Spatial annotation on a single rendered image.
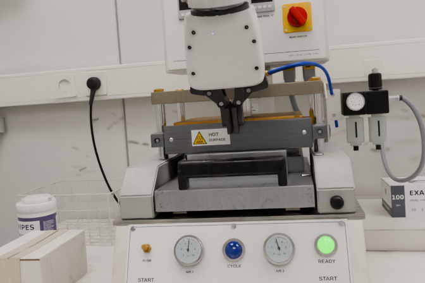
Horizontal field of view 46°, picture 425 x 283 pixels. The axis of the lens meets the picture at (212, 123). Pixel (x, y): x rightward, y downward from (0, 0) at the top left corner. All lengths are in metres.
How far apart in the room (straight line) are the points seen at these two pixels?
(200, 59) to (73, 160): 1.02
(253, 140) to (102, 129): 0.85
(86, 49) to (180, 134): 0.84
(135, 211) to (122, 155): 0.82
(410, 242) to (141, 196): 0.62
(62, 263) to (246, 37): 0.58
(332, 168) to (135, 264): 0.30
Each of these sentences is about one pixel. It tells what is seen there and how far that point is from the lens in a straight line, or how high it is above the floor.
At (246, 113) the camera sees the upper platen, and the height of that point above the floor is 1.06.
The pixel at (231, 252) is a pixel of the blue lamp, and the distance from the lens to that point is 0.67.
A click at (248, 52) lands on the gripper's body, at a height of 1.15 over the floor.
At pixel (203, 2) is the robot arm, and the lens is 0.61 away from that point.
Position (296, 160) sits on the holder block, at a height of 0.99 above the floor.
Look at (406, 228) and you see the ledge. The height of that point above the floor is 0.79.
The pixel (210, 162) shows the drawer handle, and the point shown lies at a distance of 0.68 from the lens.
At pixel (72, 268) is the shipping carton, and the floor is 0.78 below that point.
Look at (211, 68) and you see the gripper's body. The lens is 0.64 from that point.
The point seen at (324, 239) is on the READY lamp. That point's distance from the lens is 0.67.
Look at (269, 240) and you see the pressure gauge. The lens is 0.66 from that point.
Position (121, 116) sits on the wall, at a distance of 1.52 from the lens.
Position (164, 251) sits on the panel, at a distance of 0.70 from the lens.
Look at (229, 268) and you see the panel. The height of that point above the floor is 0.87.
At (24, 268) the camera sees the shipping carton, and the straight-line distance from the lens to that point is 0.95.
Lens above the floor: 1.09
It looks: 3 degrees down
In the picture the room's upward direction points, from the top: 4 degrees counter-clockwise
